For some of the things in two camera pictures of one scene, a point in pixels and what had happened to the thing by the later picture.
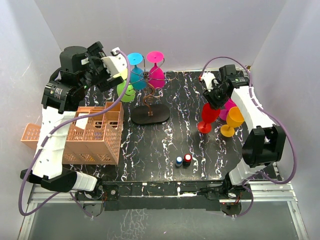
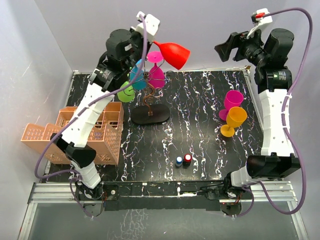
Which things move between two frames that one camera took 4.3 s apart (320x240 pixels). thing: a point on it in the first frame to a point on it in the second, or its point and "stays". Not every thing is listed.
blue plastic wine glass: (138, 78) stays
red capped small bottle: (187, 160) stays
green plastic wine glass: (129, 94) stays
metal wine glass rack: (149, 114) stays
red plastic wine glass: (209, 115) to (175, 54)
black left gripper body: (97, 72) to (137, 40)
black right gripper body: (216, 96) to (252, 50)
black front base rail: (137, 195) stays
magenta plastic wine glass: (156, 78) stays
